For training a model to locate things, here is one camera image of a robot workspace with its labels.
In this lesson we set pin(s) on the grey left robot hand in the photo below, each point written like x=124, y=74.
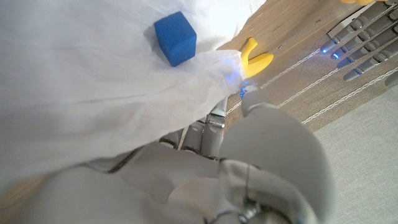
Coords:
x=373, y=37

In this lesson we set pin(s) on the small blue block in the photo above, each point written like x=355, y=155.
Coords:
x=175, y=39

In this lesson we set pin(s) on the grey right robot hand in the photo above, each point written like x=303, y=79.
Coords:
x=264, y=161

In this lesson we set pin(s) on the white cloth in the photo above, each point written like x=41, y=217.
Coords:
x=77, y=93

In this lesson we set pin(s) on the yellow toy banana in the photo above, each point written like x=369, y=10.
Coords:
x=258, y=63

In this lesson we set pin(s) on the orange toy pineapple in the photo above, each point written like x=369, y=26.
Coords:
x=360, y=2

